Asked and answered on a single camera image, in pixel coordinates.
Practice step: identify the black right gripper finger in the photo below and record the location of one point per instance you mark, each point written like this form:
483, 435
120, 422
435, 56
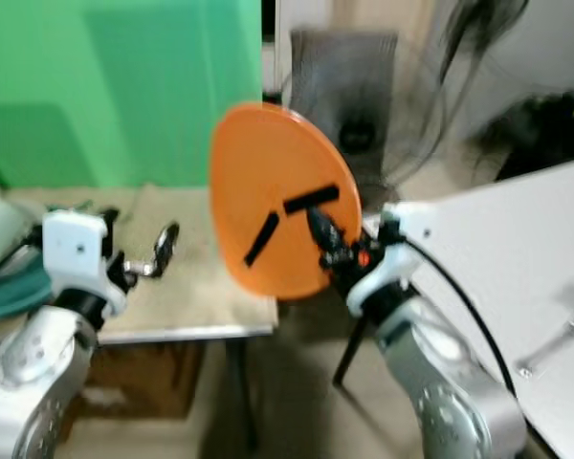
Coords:
325, 235

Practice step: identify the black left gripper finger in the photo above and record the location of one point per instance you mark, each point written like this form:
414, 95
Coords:
167, 249

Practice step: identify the orange round plate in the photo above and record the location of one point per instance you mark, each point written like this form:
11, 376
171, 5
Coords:
258, 158

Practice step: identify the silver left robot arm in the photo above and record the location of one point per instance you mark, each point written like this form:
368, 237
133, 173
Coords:
29, 382

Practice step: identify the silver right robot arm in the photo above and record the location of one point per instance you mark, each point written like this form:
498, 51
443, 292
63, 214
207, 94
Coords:
450, 392

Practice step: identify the long black tape strip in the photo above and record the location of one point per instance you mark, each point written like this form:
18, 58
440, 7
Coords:
311, 199

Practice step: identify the short black tape strip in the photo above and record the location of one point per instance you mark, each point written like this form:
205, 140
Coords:
261, 239

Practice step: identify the black slanted table leg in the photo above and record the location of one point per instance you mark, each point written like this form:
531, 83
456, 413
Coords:
350, 352

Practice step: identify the teal plate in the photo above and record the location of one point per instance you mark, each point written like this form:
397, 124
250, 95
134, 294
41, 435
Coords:
29, 292

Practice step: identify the grey white bowl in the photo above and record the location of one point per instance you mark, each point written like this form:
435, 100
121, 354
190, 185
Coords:
21, 258

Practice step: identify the black standing fan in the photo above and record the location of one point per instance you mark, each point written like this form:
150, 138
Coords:
356, 134

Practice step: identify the brown cardboard box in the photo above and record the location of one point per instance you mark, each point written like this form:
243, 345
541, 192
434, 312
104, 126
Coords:
124, 378

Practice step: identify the green backdrop board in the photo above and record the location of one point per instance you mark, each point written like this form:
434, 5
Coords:
96, 86

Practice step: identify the silver fork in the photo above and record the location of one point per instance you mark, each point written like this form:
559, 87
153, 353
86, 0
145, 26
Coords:
553, 344

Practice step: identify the black bag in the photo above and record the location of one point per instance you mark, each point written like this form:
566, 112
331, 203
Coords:
550, 129

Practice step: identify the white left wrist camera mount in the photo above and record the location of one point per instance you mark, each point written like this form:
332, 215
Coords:
75, 247

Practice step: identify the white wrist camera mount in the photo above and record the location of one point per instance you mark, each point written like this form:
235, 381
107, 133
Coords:
407, 229
75, 247

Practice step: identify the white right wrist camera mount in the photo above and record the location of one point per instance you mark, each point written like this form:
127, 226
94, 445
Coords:
407, 229

